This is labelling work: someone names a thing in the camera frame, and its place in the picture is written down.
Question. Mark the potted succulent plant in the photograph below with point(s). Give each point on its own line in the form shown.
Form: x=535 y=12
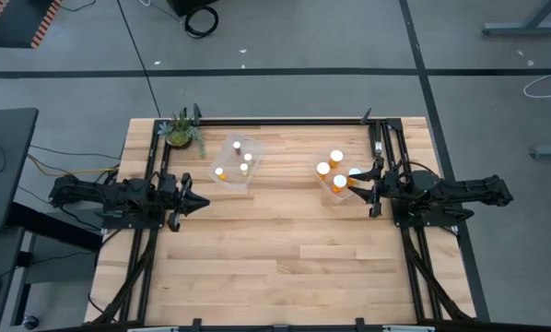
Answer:
x=179 y=136

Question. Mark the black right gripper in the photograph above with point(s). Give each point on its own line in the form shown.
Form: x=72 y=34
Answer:
x=386 y=186

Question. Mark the clear plastic bin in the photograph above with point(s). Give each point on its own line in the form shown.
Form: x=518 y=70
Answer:
x=231 y=182
x=333 y=196

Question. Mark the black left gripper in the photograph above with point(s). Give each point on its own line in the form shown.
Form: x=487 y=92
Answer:
x=178 y=203

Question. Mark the black frame bracket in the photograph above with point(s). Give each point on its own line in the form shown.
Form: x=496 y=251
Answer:
x=366 y=115
x=196 y=112

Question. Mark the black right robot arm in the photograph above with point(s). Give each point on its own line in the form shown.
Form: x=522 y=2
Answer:
x=464 y=189

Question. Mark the black desk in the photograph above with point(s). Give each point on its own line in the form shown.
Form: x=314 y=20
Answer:
x=3 y=161

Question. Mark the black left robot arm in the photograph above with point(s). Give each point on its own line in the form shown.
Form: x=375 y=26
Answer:
x=96 y=193

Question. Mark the black caster wheel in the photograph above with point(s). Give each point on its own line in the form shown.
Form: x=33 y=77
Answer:
x=30 y=321

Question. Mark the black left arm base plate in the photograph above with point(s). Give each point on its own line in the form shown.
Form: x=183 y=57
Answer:
x=132 y=223

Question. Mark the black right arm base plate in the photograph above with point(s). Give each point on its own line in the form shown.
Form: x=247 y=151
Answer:
x=432 y=216

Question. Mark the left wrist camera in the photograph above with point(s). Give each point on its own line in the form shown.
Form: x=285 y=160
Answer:
x=167 y=183

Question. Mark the black desk leg beam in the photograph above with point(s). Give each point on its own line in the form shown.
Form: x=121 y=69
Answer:
x=54 y=228

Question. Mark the black box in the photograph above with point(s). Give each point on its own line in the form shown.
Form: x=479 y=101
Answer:
x=188 y=5

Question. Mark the orange striped black platform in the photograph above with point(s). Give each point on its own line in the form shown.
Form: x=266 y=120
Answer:
x=13 y=23

